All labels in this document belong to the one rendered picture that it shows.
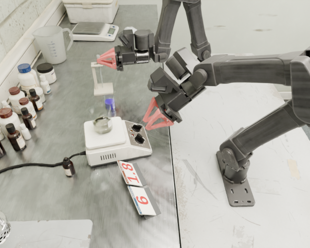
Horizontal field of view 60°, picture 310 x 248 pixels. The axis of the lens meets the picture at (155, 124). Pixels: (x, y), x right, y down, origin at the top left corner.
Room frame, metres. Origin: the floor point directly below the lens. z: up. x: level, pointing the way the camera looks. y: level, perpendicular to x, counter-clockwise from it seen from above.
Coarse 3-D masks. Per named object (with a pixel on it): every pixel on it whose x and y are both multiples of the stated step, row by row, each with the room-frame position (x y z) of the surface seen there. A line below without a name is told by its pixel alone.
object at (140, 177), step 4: (132, 164) 0.54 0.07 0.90; (136, 164) 0.54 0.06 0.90; (120, 168) 0.49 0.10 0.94; (136, 168) 0.52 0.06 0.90; (136, 172) 0.51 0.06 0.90; (140, 172) 0.51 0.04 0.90; (140, 176) 0.49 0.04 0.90; (140, 180) 0.48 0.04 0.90; (144, 180) 0.48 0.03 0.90; (128, 184) 0.45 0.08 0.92; (132, 184) 0.45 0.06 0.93; (136, 184) 0.45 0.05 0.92; (144, 184) 0.46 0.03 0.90
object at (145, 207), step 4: (132, 188) 0.43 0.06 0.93; (136, 188) 0.43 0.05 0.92; (140, 188) 0.44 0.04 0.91; (136, 192) 0.42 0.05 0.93; (140, 192) 0.43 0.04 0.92; (136, 196) 0.40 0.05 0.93; (140, 196) 0.41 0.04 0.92; (144, 196) 0.42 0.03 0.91; (140, 200) 0.39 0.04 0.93; (144, 200) 0.40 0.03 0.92; (140, 204) 0.38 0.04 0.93; (144, 204) 0.39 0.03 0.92; (148, 204) 0.39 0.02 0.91; (140, 208) 0.37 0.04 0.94; (144, 208) 0.37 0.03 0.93; (148, 208) 0.38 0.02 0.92; (144, 212) 0.36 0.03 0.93; (148, 212) 0.36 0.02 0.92; (152, 212) 0.37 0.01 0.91
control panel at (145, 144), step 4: (128, 124) 0.66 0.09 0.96; (132, 124) 0.67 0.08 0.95; (128, 128) 0.64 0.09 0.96; (128, 132) 0.62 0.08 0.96; (132, 132) 0.63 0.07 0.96; (136, 132) 0.64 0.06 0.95; (140, 132) 0.64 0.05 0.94; (144, 132) 0.65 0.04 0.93; (128, 136) 0.60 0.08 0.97; (132, 136) 0.61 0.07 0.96; (144, 136) 0.63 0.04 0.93; (132, 140) 0.59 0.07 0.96; (132, 144) 0.57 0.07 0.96; (136, 144) 0.58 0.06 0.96; (140, 144) 0.58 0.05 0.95; (144, 144) 0.59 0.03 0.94; (148, 144) 0.60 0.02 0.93; (148, 148) 0.58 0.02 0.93
